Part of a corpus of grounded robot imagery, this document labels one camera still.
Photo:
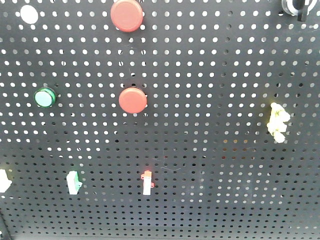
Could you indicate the white yellow lower switch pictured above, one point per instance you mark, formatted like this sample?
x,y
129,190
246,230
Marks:
x,y
5,183

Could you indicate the black rotary selector knob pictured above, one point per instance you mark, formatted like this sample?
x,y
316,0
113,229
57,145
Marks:
x,y
298,8

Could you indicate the white round button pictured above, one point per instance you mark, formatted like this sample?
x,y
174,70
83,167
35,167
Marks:
x,y
29,14

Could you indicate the upper red mushroom button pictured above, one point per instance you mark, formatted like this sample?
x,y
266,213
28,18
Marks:
x,y
126,15

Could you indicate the lower red mushroom button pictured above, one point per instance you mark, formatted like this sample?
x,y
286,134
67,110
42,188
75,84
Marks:
x,y
132,100

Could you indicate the black perforated pegboard panel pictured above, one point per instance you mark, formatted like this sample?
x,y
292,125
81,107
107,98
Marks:
x,y
210,70

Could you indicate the red mushroom button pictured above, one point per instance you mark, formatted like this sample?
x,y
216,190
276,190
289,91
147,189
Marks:
x,y
126,15
132,100

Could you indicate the green round push button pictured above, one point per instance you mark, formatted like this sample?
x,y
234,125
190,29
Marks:
x,y
45,97

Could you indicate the white green lower switch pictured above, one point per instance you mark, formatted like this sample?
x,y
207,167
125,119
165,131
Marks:
x,y
73,182

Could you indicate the white red lower switch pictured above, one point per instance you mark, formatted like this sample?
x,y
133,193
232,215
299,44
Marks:
x,y
147,182

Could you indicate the yellow toggle switch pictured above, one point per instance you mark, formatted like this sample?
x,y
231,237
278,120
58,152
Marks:
x,y
277,122

